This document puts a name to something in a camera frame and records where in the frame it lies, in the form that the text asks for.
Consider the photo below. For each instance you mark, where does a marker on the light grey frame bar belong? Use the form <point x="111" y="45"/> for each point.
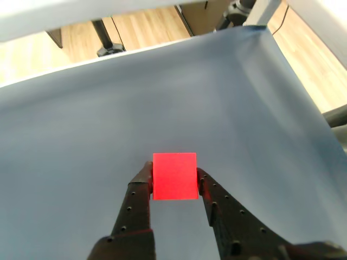
<point x="54" y="13"/>
<point x="322" y="24"/>

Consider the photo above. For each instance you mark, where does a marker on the dark furniture piece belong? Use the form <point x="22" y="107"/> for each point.
<point x="55" y="38"/>

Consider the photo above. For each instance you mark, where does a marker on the black stand pole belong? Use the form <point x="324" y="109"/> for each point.
<point x="104" y="35"/>

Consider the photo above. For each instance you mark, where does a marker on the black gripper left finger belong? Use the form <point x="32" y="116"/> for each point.
<point x="132" y="216"/>

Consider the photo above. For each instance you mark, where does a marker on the red cube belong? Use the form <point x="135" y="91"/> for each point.
<point x="174" y="176"/>

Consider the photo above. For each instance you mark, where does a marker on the dark grey table mat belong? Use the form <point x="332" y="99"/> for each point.
<point x="108" y="122"/>

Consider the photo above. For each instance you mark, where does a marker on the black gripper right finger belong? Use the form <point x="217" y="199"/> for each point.
<point x="233" y="227"/>

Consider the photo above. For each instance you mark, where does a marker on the brown cabinet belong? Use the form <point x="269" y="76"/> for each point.
<point x="200" y="16"/>

